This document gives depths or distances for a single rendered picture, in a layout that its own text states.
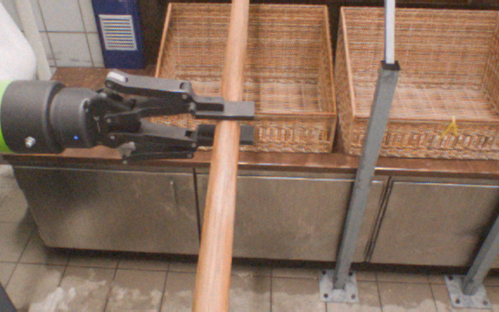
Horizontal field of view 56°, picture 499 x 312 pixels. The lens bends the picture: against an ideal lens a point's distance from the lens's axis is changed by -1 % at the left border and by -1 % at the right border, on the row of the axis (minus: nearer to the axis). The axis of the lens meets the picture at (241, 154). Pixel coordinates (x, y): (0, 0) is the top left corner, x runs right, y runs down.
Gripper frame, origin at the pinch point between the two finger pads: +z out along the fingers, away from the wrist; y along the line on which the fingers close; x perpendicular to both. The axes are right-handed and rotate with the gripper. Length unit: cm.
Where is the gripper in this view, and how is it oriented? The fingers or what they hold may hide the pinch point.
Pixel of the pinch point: (226, 122)
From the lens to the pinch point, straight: 58.8
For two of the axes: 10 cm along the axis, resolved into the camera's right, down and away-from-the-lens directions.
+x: -0.4, 6.6, -7.5
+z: 10.0, 0.3, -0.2
